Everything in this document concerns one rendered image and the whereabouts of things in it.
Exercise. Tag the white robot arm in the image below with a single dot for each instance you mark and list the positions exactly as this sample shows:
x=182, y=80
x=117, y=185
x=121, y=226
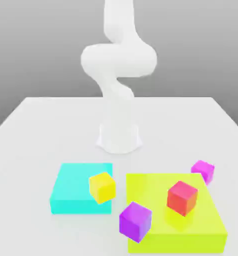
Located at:
x=119, y=60

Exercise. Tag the small red cube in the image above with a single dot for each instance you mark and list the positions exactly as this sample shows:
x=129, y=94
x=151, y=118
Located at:
x=181, y=198

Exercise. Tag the large lime box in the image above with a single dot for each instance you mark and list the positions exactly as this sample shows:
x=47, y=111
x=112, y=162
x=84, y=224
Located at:
x=171, y=236

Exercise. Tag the small purple cube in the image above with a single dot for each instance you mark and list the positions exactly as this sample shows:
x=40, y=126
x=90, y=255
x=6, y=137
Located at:
x=134, y=222

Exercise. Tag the small magenta cube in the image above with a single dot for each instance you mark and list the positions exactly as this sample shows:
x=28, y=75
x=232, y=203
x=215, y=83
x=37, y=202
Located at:
x=204, y=170

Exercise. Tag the small yellow cube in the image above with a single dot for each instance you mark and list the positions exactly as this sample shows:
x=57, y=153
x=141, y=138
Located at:
x=103, y=189

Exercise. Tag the large cyan box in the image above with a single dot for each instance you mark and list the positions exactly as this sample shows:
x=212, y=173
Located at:
x=71, y=186

